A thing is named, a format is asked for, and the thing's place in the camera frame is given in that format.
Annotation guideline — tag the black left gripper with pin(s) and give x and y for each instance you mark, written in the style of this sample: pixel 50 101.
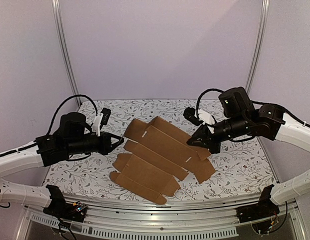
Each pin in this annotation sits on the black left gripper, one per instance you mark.
pixel 105 146

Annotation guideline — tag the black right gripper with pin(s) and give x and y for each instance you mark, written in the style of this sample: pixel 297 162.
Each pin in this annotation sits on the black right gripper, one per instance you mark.
pixel 212 138

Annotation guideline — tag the brown cardboard box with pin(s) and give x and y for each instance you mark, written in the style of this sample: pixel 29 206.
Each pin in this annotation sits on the brown cardboard box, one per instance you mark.
pixel 157 157

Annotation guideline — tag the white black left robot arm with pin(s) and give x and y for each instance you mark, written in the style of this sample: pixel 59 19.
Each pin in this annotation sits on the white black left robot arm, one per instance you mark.
pixel 73 137

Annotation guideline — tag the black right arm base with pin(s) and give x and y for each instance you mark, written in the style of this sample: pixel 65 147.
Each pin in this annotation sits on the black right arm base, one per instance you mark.
pixel 256 211

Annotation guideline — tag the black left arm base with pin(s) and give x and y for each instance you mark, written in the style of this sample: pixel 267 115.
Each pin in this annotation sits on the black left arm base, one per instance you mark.
pixel 60 209

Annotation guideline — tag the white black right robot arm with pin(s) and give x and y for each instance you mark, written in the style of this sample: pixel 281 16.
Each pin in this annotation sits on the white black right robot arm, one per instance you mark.
pixel 244 122

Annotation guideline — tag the floral patterned table mat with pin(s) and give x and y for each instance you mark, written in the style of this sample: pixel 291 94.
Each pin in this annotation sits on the floral patterned table mat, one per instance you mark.
pixel 241 168

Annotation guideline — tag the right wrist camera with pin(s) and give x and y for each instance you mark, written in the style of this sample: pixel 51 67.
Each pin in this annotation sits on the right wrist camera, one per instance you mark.
pixel 199 117

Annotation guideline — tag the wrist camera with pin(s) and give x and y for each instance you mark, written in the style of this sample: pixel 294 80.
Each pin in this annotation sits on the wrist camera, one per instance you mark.
pixel 199 117
pixel 100 120

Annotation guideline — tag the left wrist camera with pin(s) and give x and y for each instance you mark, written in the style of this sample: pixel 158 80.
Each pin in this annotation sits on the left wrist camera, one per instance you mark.
pixel 100 120

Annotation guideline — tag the aluminium front rail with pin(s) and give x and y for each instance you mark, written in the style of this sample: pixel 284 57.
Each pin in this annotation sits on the aluminium front rail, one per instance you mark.
pixel 209 219

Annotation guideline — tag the left aluminium frame post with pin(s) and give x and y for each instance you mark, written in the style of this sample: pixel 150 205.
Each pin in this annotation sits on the left aluminium frame post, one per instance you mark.
pixel 63 46

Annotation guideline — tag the aluminium frame post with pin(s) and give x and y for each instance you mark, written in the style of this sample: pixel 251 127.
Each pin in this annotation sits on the aluminium frame post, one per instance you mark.
pixel 258 45
pixel 63 46

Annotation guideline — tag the right aluminium frame post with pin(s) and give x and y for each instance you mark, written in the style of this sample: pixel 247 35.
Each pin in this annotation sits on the right aluminium frame post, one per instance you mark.
pixel 258 45

